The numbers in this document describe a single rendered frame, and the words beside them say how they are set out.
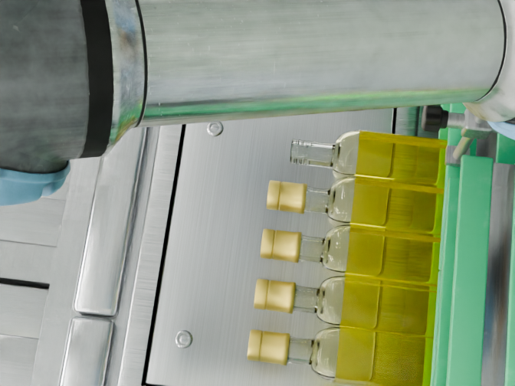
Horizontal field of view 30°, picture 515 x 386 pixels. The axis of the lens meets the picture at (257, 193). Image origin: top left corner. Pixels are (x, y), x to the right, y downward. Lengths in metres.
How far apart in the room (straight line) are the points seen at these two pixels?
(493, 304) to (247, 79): 0.49
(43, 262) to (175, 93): 0.76
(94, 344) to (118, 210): 0.17
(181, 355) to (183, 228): 0.16
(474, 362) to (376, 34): 0.45
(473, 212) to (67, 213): 0.56
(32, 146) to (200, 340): 0.71
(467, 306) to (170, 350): 0.41
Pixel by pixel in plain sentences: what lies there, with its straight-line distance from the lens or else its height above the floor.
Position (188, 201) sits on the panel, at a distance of 1.25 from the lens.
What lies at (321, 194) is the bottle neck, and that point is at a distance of 1.10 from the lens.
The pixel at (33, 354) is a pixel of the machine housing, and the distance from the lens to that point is 1.28.
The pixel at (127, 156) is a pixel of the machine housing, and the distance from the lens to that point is 1.28.
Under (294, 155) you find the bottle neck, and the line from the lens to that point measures 1.12.
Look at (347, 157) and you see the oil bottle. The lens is 1.11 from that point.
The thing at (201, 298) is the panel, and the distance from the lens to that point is 1.22.
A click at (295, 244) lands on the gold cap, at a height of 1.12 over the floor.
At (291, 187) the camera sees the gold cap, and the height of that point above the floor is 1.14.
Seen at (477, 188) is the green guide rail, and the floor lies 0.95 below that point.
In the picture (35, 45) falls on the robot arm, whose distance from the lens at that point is 0.51.
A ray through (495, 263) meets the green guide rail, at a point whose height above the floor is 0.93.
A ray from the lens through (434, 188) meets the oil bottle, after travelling 1.10.
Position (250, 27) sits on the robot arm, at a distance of 0.55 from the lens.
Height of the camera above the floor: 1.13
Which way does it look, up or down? 2 degrees up
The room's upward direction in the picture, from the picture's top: 83 degrees counter-clockwise
